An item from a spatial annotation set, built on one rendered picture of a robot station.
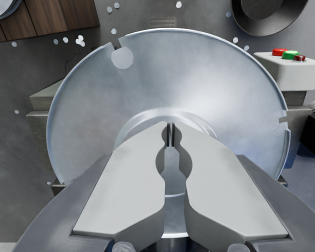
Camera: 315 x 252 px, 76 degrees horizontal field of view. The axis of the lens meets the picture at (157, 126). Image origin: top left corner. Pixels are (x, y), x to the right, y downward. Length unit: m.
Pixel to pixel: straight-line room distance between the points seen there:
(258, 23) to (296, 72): 0.64
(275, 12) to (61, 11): 0.83
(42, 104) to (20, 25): 0.35
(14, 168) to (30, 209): 0.37
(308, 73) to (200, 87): 0.27
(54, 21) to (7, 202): 1.42
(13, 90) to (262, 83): 1.19
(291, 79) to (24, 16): 0.68
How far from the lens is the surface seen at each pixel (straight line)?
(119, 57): 0.22
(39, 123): 0.46
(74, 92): 0.24
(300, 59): 0.45
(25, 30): 0.75
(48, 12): 0.71
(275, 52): 0.50
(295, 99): 0.47
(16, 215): 1.93
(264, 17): 1.08
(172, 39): 0.21
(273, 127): 0.27
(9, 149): 1.51
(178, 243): 0.39
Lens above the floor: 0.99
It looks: 62 degrees down
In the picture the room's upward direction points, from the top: 178 degrees counter-clockwise
